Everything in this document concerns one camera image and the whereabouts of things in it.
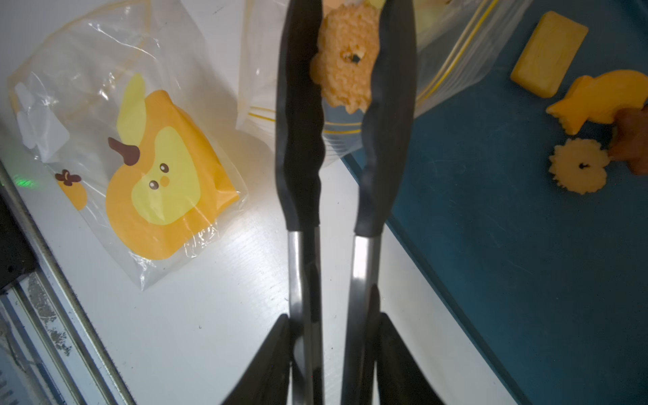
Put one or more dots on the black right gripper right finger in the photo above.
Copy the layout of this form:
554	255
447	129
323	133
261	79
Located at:
400	380

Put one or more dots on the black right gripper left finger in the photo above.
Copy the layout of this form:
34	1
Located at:
267	378

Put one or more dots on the black tongs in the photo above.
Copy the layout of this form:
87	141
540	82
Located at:
299	154

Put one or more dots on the orange flower ring cookie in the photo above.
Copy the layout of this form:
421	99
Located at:
348	45

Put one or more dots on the dark blue tray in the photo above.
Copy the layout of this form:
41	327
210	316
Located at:
550	285

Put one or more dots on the stack of duck bags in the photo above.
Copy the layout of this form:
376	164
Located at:
119	105

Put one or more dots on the brown star cookie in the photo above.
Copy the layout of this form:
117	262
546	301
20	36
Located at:
630	144

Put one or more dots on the orange fish cookie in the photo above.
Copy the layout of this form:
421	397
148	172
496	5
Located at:
597	100

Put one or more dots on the small flower ring cookie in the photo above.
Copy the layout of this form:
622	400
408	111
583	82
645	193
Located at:
579	165

